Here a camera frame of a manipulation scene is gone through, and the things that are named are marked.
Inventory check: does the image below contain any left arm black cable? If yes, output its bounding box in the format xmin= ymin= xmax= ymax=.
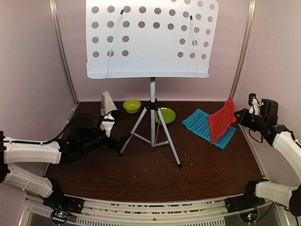
xmin=4 ymin=113 xmax=118 ymax=145

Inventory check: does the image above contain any white perforated music stand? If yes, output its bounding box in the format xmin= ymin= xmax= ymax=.
xmin=86 ymin=0 xmax=221 ymax=168

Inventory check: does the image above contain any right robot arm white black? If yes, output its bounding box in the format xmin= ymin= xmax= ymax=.
xmin=234 ymin=93 xmax=301 ymax=217

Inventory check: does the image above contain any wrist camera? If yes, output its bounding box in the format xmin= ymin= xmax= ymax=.
xmin=248 ymin=93 xmax=261 ymax=115
xmin=99 ymin=110 xmax=124 ymax=137

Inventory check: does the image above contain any aluminium frame post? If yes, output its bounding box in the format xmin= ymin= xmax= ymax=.
xmin=48 ymin=0 xmax=79 ymax=106
xmin=230 ymin=0 xmax=258 ymax=101

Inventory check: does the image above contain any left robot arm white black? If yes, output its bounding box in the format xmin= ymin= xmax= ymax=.
xmin=0 ymin=111 xmax=125 ymax=209

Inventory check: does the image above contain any green plastic plate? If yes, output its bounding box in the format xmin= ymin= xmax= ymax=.
xmin=155 ymin=107 xmax=176 ymax=125

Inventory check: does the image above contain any right aluminium frame post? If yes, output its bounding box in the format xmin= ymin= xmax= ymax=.
xmin=230 ymin=0 xmax=258 ymax=101

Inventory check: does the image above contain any green plastic bowl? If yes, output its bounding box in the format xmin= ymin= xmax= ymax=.
xmin=123 ymin=99 xmax=141 ymax=113

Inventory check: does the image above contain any left aluminium frame post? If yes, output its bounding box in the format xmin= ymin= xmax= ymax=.
xmin=48 ymin=0 xmax=79 ymax=106

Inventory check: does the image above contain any red sheet music paper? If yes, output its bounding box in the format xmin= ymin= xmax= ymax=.
xmin=208 ymin=97 xmax=237 ymax=144

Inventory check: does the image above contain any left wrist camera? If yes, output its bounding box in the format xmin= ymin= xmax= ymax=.
xmin=99 ymin=110 xmax=124 ymax=137

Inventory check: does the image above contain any blue sheet music paper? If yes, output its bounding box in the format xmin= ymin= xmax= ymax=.
xmin=182 ymin=109 xmax=237 ymax=150

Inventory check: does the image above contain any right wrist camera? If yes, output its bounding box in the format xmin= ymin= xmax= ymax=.
xmin=248 ymin=93 xmax=261 ymax=115

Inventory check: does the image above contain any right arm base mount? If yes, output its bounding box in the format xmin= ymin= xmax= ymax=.
xmin=225 ymin=195 xmax=265 ymax=224

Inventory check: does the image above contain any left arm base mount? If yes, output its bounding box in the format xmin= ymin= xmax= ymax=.
xmin=42 ymin=195 xmax=84 ymax=225

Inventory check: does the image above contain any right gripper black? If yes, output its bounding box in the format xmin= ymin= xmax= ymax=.
xmin=233 ymin=108 xmax=266 ymax=132

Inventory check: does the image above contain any aluminium front rail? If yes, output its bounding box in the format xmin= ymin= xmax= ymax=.
xmin=20 ymin=186 xmax=290 ymax=226

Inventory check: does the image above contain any grey metronome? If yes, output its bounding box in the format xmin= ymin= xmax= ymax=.
xmin=101 ymin=90 xmax=117 ymax=116

